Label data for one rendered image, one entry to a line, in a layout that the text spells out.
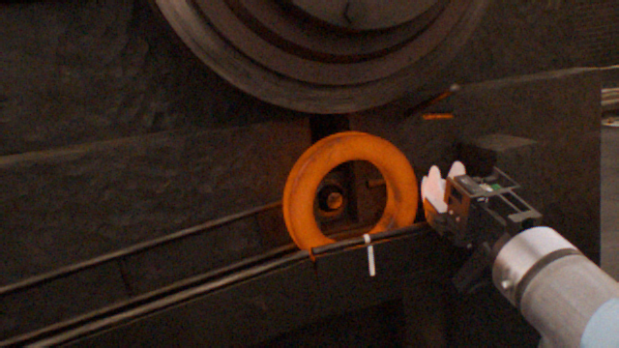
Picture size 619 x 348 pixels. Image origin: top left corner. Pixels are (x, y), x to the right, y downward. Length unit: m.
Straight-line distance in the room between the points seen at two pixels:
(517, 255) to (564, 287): 0.06
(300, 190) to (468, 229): 0.21
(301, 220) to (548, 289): 0.31
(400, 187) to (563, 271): 0.26
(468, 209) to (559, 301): 0.16
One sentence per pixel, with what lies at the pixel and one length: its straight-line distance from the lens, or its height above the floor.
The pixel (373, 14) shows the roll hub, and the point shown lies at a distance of 0.65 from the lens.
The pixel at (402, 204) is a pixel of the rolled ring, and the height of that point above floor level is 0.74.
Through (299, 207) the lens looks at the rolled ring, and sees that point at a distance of 0.76.
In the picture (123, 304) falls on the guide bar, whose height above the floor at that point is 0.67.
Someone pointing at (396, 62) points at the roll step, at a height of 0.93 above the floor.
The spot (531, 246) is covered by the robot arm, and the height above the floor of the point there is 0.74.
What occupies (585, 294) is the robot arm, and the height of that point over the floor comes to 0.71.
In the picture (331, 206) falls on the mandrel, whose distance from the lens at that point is 0.87.
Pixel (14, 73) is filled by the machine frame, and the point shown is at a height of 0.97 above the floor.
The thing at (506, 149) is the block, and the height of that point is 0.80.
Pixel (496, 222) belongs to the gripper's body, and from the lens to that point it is 0.71.
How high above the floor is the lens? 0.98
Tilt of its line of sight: 14 degrees down
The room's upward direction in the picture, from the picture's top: 7 degrees counter-clockwise
